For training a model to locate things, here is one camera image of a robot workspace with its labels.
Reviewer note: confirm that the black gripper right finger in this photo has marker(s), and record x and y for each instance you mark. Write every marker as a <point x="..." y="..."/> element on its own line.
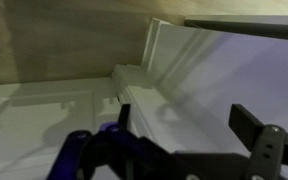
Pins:
<point x="267" y="146"/>

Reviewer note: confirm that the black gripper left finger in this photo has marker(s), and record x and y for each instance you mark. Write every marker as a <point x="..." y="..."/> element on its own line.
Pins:
<point x="124" y="153"/>

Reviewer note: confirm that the white door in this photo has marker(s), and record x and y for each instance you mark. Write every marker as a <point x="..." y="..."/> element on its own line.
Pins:
<point x="250" y="76"/>

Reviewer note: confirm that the dark grey bar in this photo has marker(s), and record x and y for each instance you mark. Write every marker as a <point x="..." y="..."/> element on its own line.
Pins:
<point x="250" y="27"/>

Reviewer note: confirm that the white door frame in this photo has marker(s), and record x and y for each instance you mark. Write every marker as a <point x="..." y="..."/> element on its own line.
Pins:
<point x="130" y="76"/>

